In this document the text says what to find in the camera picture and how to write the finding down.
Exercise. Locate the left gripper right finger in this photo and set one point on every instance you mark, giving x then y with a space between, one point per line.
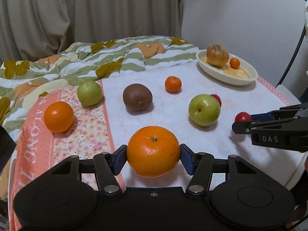
200 167

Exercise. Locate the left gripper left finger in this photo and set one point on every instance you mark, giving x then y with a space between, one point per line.
107 166

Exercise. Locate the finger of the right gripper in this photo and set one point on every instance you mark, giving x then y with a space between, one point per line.
299 110
245 127

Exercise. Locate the red cherry tomato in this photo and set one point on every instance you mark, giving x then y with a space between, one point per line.
217 98
243 116

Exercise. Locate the large orange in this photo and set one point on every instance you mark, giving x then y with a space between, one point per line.
153 151

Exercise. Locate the medium orange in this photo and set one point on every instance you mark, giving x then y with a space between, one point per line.
58 117

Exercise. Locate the small green apple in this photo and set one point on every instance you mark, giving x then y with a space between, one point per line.
89 93

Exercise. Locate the small mandarin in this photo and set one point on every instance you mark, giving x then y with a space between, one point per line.
173 84

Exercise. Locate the large green apple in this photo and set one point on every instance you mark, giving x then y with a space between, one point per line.
204 110

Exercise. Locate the pink floral white cloth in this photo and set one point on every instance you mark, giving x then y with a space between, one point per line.
110 124

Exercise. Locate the cream oval dish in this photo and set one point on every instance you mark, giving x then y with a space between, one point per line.
245 75

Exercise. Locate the tiny mandarin in dish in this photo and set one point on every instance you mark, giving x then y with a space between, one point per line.
234 63

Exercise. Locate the brown kiwi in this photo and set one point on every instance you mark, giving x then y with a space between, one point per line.
137 97

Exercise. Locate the reddish yellow apple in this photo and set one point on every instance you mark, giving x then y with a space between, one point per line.
217 55

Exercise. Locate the striped flower duvet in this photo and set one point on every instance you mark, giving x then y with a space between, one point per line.
23 80

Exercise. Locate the beige curtain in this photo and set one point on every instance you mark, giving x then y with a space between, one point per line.
34 29

